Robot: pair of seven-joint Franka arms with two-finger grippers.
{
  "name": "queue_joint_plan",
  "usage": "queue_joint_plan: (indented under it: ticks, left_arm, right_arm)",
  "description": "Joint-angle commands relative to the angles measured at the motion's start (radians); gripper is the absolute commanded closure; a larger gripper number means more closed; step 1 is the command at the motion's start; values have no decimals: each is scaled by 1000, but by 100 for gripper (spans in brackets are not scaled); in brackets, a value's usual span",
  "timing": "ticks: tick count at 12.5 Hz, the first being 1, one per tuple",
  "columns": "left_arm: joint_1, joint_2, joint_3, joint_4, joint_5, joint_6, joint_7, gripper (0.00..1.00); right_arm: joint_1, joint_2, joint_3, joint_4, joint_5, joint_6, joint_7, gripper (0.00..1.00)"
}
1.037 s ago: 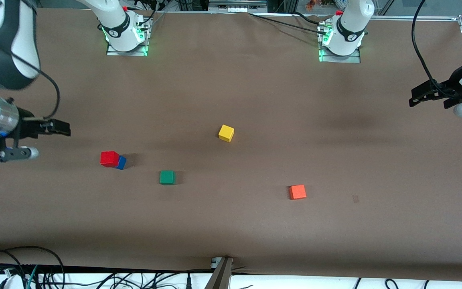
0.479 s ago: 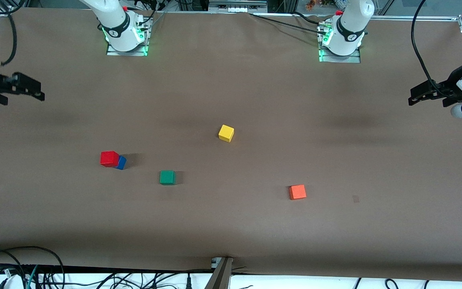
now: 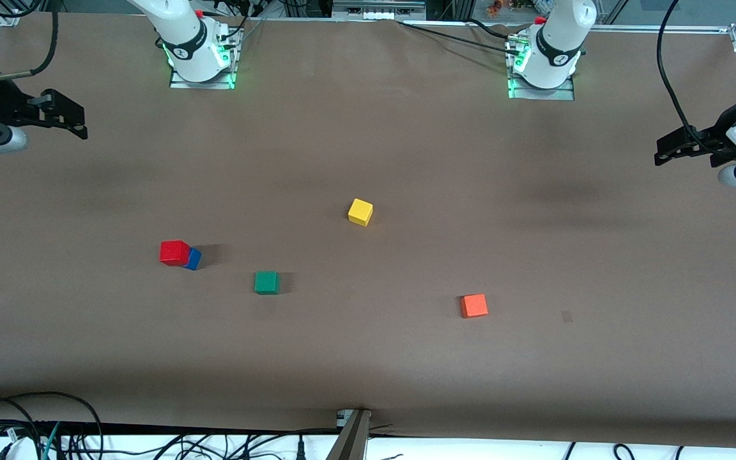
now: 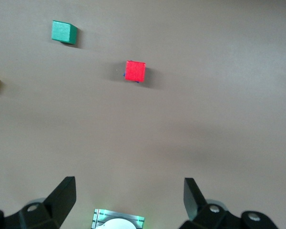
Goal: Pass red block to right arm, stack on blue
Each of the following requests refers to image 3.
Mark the red wooden block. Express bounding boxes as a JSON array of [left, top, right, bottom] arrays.
[[159, 240, 191, 268]]

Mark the orange wooden block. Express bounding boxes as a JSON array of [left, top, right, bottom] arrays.
[[460, 293, 489, 319]]

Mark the yellow wooden block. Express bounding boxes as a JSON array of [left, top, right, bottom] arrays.
[[348, 198, 374, 227]]

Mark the white power strip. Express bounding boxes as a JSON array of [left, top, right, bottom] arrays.
[[332, 0, 427, 20]]

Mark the grey slanted beam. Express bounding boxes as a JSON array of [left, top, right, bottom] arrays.
[[325, 409, 372, 460]]

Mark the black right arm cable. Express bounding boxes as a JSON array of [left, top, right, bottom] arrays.
[[0, 9, 60, 82]]

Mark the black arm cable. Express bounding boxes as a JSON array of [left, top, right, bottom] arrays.
[[0, 9, 60, 82], [656, 0, 702, 145]]

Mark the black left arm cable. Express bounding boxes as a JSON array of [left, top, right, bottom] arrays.
[[656, 0, 702, 145]]

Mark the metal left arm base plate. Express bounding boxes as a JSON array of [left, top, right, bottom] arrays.
[[507, 35, 576, 101]]

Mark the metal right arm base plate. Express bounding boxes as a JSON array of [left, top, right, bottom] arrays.
[[169, 26, 241, 90]]

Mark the black cable across table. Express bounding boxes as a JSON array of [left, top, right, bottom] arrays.
[[397, 19, 525, 55]]

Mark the black looped cable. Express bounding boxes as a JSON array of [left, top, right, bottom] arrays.
[[0, 391, 104, 460]]

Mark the black table edge rail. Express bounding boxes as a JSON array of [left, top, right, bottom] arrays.
[[0, 418, 343, 439]]

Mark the green cable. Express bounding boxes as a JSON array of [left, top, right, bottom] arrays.
[[41, 422, 62, 460]]

